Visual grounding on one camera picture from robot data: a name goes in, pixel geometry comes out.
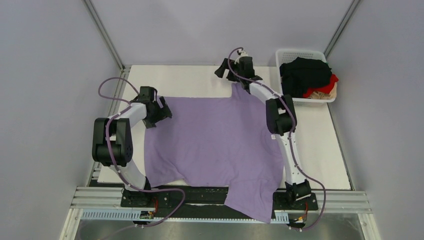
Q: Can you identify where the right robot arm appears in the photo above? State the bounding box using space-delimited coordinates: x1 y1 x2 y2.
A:
214 56 312 209

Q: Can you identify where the purple t shirt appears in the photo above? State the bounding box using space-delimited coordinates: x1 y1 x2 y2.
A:
144 84 284 223

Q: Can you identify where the white slotted cable duct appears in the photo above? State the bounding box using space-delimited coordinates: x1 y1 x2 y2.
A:
81 209 290 224

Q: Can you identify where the black t shirt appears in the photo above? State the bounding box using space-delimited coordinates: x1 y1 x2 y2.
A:
279 57 333 98

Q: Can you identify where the beige t shirt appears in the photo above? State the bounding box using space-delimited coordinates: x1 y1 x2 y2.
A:
307 82 338 100

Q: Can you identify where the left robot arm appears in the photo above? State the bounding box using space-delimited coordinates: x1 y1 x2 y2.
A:
92 86 172 207

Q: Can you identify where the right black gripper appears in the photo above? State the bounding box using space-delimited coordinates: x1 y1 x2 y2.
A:
216 57 245 82

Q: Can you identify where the red t shirt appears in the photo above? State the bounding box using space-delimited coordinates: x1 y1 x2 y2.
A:
302 74 339 99

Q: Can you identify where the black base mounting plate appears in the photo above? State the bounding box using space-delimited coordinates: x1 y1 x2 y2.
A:
120 186 319 220

